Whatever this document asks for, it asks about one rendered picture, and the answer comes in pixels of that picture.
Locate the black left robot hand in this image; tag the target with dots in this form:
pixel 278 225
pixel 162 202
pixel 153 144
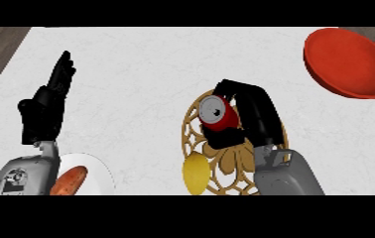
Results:
pixel 44 114

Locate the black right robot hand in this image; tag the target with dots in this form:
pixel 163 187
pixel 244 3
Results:
pixel 259 116

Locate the red can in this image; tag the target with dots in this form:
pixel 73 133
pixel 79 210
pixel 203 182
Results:
pixel 219 113

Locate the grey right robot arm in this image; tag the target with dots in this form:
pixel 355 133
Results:
pixel 286 174

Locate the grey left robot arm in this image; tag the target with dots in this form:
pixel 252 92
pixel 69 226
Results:
pixel 30 174

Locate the gold lattice placemat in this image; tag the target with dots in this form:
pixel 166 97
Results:
pixel 230 162

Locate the red bowl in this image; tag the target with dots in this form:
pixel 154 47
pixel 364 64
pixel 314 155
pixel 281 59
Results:
pixel 342 61

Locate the white plate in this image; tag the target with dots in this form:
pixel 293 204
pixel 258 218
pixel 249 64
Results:
pixel 95 176

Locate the yellow lemon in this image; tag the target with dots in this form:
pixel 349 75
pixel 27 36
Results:
pixel 197 173

